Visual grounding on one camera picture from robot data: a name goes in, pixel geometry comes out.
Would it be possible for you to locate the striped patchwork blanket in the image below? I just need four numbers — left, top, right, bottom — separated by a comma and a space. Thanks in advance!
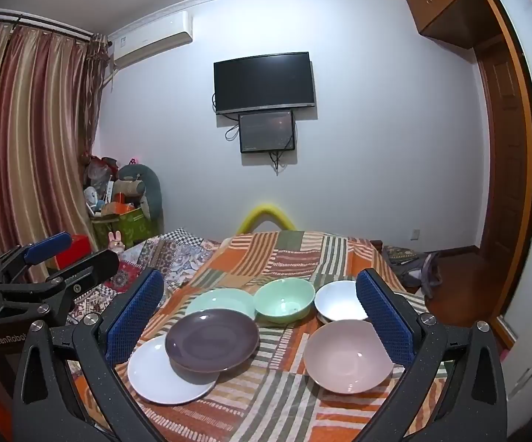
70, 229, 451, 442

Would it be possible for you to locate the green bowl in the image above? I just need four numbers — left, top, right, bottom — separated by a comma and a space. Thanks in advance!
253, 278, 316, 330

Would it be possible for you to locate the pink bowl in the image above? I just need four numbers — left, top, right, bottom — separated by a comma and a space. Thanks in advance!
303, 319, 394, 395

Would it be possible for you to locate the checked patterned quilt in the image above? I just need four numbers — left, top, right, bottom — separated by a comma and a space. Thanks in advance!
67, 228, 223, 327

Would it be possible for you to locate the yellow foam tube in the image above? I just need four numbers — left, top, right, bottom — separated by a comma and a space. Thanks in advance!
237, 203, 298, 235

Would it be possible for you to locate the black cable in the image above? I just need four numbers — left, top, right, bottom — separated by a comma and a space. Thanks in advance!
268, 147, 294, 176

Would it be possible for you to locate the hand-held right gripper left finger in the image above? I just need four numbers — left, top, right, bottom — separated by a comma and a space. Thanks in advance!
12, 267, 165, 442

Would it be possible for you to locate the grey backpack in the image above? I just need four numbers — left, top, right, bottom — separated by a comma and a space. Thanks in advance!
382, 245, 442, 298

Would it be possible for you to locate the black wall television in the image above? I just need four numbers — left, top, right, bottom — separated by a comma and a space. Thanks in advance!
213, 52, 317, 115

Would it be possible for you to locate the orange cardboard box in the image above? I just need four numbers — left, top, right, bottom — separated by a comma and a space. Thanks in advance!
102, 201, 135, 216

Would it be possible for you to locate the red box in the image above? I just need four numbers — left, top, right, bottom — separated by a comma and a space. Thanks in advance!
56, 234, 92, 270

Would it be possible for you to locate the purple plate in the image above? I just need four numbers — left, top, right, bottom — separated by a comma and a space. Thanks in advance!
164, 309, 260, 373

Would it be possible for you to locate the wooden door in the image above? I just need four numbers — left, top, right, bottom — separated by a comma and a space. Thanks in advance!
475, 37, 532, 259

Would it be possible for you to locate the striped brown curtain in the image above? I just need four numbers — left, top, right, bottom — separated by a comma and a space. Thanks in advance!
0, 21, 110, 277

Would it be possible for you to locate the curtain rod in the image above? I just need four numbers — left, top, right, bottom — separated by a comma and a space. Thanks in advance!
0, 8, 110, 44

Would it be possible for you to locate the small black monitor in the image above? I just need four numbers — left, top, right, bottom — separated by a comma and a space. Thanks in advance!
239, 109, 296, 154

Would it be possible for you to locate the white plate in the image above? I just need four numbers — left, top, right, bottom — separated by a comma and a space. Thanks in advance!
128, 334, 220, 407

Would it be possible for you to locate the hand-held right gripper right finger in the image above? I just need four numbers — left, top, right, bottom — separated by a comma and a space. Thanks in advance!
355, 267, 508, 442

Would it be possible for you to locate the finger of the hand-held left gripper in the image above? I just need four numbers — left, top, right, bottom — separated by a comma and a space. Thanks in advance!
0, 232, 73, 286
0, 249, 120, 320

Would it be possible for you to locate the green plate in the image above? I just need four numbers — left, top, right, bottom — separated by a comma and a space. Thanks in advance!
184, 288, 257, 320

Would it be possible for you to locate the green cardboard box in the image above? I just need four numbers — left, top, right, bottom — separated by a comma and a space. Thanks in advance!
91, 207, 160, 249

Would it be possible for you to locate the white air conditioner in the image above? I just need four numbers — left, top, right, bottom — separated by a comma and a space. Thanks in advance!
108, 10, 194, 71

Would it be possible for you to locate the wooden wall cabinet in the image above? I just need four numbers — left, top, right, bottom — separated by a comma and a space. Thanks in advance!
405, 0, 497, 49

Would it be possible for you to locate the white bowl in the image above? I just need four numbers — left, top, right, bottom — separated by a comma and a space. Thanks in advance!
314, 280, 369, 323

